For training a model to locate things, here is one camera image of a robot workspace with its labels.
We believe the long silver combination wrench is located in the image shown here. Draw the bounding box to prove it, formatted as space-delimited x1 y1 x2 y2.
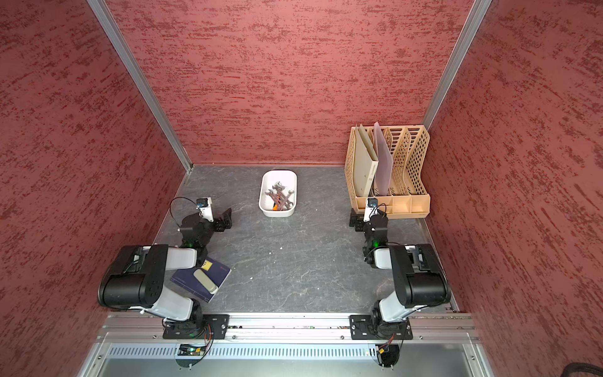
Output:
278 190 295 211

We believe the white plastic storage box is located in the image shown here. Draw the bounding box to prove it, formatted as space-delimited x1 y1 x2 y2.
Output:
258 170 298 218

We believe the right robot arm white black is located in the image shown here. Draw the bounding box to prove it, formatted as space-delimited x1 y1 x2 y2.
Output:
349 207 452 339

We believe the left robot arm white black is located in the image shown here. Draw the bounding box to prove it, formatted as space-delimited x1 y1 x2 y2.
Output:
97 207 232 339

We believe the dark blue book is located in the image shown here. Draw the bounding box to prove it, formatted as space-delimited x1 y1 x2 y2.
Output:
171 257 232 303

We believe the beige file folder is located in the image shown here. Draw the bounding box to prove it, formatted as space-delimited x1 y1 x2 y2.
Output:
353 125 378 197

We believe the beige plastic file organizer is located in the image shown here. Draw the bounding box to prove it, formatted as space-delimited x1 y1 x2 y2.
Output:
345 125 430 219

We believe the purple file folder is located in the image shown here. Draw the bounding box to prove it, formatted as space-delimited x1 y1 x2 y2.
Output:
373 122 394 196

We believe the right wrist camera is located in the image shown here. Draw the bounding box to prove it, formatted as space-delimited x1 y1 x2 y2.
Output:
364 197 379 222

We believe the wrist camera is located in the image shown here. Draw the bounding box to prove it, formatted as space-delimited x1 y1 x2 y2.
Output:
196 197 214 222
364 197 379 222

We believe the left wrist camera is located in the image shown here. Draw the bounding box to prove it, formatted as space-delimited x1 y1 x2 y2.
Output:
196 197 214 222

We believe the adjustable wrench orange handle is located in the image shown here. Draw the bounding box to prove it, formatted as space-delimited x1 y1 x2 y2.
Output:
269 182 290 211

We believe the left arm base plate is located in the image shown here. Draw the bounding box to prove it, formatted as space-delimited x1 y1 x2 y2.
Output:
163 314 230 341

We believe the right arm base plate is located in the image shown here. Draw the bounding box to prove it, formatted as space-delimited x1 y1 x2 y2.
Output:
349 315 413 341

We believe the aluminium front rail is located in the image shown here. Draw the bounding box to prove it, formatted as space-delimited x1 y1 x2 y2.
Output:
96 312 481 344

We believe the left aluminium corner post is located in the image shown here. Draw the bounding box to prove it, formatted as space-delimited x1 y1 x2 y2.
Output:
87 0 194 174

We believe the aluminium corner post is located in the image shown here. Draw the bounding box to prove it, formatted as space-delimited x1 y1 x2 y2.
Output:
87 0 194 174
422 0 492 130

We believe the right aluminium corner post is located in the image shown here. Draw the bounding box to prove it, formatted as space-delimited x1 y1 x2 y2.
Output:
422 0 492 130

